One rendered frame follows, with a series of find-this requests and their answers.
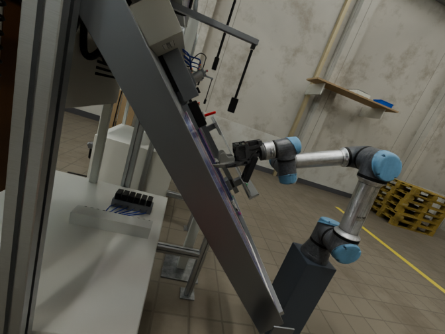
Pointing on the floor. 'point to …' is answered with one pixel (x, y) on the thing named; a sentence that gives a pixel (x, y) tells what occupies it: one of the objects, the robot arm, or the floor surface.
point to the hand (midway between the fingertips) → (215, 166)
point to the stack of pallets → (395, 205)
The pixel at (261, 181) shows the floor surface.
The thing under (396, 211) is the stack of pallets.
